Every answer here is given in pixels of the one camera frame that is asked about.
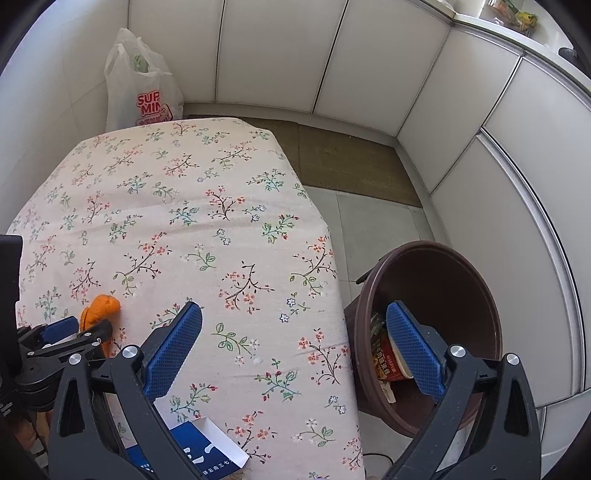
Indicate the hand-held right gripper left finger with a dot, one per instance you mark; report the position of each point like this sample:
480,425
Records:
173,350

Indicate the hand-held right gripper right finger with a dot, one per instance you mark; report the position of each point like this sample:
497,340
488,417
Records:
413,350

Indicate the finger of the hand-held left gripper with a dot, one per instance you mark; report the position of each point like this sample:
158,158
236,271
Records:
60,328
90,337

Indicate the red instant noodle cup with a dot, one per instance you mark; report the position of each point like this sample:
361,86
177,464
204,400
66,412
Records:
388,357

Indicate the orange peel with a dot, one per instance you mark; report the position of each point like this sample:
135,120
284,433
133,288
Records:
101,307

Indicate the brown plastic trash bin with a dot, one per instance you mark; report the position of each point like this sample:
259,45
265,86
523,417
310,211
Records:
443,286

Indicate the dark snack wrapper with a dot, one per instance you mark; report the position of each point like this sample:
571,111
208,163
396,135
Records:
377,325

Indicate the blue white cardboard box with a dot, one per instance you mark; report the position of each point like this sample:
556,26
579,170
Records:
217,443

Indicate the floral tablecloth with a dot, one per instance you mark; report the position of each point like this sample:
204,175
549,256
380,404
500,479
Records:
184,207

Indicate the white plastic shopping bag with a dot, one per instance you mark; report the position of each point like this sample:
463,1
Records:
147,92

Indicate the white kitchen cabinets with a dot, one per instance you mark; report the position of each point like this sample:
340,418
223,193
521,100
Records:
369,55

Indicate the green yellow food packet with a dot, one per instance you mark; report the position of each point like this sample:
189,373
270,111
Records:
515,14

